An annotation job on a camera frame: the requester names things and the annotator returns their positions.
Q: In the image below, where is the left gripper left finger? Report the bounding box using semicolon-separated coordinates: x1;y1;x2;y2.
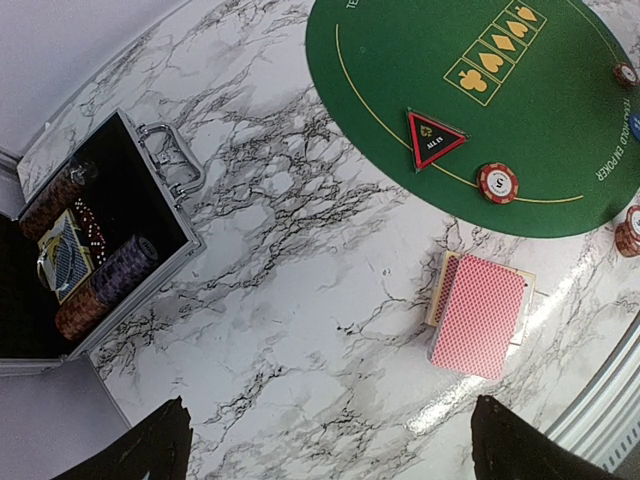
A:
58;397;193;479

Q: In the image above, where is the blue card deck box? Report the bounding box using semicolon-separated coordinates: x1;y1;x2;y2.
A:
36;209;94;305

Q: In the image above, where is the triangular all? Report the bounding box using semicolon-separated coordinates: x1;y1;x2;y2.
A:
407;108;470;172

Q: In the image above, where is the orange poker chip stack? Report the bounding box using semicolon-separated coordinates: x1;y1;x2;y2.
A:
615;205;640;258

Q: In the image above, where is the dark chip stack in case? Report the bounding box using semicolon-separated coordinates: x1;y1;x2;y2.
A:
19;168;83;241

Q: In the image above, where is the aluminium front rail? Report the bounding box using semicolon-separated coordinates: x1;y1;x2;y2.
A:
545;318;639;473

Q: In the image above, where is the round green poker mat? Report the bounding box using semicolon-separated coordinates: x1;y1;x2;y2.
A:
305;0;639;239

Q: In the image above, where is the aluminium poker case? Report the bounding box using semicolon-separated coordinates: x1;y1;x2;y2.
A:
1;111;206;376

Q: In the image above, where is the red dice row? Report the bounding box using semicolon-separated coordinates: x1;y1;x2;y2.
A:
73;198;107;266

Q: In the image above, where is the red playing card deck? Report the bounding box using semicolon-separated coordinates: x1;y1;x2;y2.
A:
429;255;526;380

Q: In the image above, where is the single orange poker chip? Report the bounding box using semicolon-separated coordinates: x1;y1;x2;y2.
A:
476;162;519;205

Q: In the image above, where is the purple chip stack in case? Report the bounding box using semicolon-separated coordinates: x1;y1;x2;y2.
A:
90;234;159;307

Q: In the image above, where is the blue small blind button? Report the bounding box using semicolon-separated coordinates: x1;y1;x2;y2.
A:
628;113;640;141

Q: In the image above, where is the playing card box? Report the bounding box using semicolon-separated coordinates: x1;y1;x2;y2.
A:
426;250;536;346

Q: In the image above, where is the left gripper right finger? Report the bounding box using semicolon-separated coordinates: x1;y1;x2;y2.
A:
471;395;616;480

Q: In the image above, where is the brown chip stack in case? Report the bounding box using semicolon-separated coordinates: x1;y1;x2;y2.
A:
55;283;110;341

